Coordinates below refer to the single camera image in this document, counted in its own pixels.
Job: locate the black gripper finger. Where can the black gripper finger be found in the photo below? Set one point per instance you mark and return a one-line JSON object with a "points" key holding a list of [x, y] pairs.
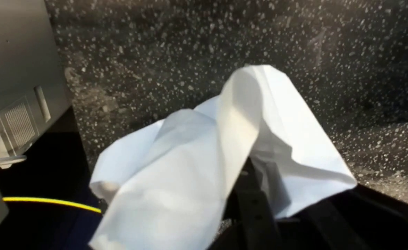
{"points": [[260, 208]]}

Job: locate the large white tissue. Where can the large white tissue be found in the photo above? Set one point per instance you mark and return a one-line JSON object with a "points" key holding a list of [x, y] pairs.
{"points": [[191, 175]]}

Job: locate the large grey office printer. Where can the large grey office printer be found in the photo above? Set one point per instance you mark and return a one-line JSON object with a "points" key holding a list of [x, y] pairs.
{"points": [[14, 69]]}

